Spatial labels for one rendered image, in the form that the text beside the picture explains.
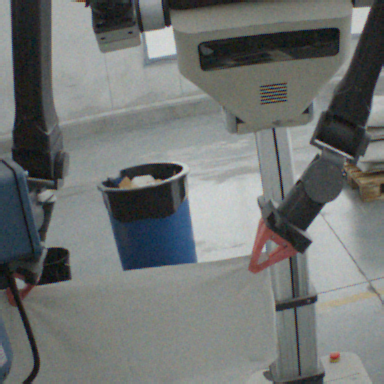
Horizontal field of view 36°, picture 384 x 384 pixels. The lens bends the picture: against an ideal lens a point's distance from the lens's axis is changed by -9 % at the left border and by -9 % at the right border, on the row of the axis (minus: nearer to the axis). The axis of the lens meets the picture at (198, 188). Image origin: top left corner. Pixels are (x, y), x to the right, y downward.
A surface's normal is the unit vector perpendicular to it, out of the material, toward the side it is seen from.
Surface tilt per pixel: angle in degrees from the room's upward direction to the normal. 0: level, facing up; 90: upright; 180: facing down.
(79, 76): 90
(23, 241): 90
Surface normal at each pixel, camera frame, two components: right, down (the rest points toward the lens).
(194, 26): -0.09, -0.56
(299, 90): 0.14, 0.81
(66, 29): 0.05, 0.26
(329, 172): -0.19, 0.10
